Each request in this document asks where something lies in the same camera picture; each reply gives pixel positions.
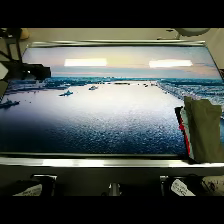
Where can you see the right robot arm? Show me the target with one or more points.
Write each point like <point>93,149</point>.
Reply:
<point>181,187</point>

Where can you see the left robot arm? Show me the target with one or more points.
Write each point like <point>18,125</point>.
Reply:
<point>31,190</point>

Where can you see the black garment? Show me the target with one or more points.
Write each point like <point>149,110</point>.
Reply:
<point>178,113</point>

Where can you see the white garment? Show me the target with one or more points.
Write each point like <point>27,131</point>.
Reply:
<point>186,117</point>

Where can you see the red garment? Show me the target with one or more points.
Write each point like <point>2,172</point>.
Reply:
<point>185,137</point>

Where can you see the olive green garment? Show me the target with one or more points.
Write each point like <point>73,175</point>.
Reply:
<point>204,133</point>

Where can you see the silver frame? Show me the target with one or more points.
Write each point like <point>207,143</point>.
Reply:
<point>100,162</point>

